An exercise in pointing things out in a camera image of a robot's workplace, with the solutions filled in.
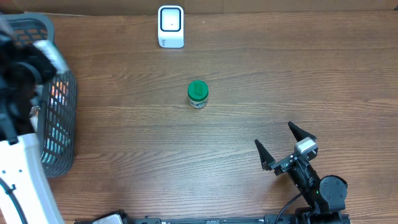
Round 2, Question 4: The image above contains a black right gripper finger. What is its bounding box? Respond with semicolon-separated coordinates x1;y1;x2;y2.
254;139;275;170
288;121;317;142

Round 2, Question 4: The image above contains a green lidded jar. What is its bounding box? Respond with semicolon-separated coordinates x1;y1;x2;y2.
187;80;209;109

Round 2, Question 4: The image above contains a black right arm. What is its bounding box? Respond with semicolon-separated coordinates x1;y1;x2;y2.
254;121;351;224

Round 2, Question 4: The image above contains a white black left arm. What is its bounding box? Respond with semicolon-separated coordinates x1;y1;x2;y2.
1;20;69;223

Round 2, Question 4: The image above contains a white barcode scanner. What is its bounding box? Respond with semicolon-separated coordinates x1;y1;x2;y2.
157;5;184;49

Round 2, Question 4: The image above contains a dark grey plastic basket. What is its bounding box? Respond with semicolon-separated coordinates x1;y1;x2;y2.
1;13;78;178

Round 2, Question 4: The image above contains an orange snack package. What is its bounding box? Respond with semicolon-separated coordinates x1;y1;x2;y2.
51;81;70;106

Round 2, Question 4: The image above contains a brown cardboard backboard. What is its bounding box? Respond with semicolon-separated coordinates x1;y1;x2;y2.
1;0;397;16

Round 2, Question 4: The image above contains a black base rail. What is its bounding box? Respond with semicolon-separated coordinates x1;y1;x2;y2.
75;210;351;224

